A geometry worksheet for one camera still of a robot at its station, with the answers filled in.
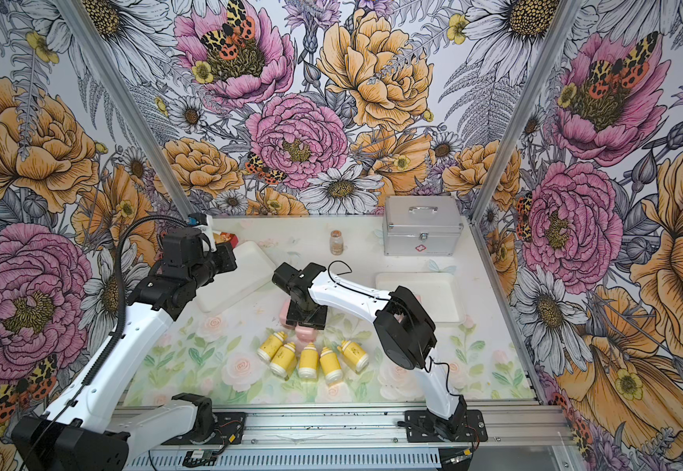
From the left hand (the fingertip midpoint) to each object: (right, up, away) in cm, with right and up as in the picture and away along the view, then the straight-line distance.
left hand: (231, 256), depth 77 cm
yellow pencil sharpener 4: (+26, -29, 0) cm, 39 cm away
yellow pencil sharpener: (+9, -25, +2) cm, 26 cm away
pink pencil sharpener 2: (+18, -22, +8) cm, 30 cm away
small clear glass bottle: (+26, +3, +31) cm, 40 cm away
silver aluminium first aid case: (+55, +9, +22) cm, 60 cm away
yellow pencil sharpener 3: (+20, -28, 0) cm, 34 cm away
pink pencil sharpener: (+11, -17, +10) cm, 23 cm away
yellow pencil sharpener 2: (+14, -27, 0) cm, 31 cm away
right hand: (+18, -21, +7) cm, 29 cm away
